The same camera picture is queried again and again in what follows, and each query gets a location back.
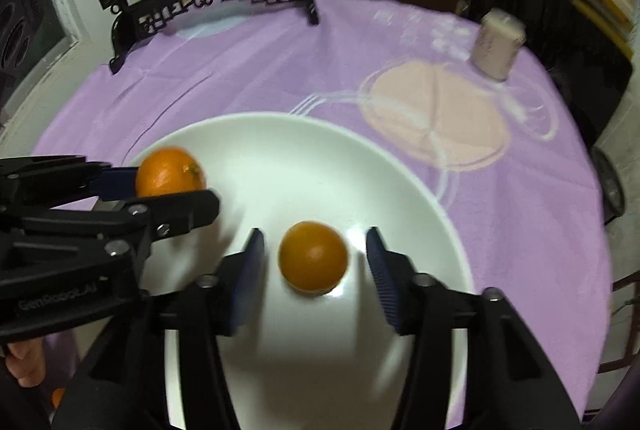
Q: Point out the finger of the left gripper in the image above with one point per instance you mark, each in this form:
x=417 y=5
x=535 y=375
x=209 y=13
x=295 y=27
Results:
x=170 y=215
x=116 y=184

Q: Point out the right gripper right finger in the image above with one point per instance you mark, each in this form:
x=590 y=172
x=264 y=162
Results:
x=419 y=306

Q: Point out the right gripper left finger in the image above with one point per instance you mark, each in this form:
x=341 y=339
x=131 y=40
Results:
x=215 y=305

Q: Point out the orange mandarin with stem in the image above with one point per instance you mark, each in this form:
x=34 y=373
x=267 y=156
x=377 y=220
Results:
x=169 y=170

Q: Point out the orange kumquat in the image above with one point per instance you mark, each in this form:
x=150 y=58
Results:
x=312 y=257

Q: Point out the person's left hand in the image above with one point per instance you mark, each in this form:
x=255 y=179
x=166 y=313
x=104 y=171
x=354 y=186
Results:
x=26 y=362

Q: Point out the white oval plate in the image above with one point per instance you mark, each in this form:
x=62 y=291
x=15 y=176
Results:
x=299 y=362

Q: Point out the purple tablecloth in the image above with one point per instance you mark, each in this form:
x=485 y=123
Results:
x=505 y=160

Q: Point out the black round stool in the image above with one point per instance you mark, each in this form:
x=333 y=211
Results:
x=613 y=197

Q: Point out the pale pink can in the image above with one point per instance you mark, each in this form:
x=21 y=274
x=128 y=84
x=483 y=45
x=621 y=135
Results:
x=497 y=44

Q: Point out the dark chair behind table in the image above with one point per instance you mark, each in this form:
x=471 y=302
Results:
x=588 y=67

